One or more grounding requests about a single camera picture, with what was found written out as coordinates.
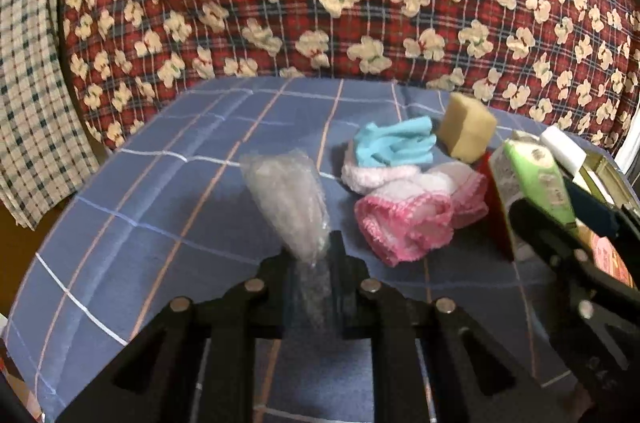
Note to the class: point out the teal blue small cloth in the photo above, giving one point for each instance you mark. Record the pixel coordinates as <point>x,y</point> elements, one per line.
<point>409,142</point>

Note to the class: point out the yellow sponge block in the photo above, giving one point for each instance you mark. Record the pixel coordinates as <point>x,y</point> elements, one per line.
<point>466,128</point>

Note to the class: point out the white foam sponge block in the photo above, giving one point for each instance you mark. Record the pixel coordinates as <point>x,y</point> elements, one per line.
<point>566,152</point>

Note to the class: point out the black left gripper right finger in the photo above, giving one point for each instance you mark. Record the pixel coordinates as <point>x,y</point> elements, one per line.
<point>430,361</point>

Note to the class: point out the clear bubble wrap bag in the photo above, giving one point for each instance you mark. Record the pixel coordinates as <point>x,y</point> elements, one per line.
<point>286,189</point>

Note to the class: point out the red gold fabric pouch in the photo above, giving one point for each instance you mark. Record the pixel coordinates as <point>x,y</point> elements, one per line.
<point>495,221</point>

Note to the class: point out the red plaid bear quilt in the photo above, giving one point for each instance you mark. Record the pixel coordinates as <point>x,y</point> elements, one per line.
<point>573,64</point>

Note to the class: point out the gold round tin lid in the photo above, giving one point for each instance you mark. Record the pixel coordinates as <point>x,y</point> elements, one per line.
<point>605,256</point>

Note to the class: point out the gold rectangular tin box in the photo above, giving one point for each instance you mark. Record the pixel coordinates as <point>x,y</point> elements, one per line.
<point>601,178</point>

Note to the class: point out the green checked cream cloth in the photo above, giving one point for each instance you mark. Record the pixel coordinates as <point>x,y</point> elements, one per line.
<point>45,153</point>

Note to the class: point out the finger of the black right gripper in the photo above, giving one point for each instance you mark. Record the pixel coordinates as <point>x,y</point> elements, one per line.
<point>595,214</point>
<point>553,244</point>

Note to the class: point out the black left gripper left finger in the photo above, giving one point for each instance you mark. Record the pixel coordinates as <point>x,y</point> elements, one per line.
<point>192,361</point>

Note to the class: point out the blue plaid bed sheet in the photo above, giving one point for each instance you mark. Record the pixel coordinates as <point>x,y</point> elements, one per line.
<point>170,215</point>

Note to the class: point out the pink white small towel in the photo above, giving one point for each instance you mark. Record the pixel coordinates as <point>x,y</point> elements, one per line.
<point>403,213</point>

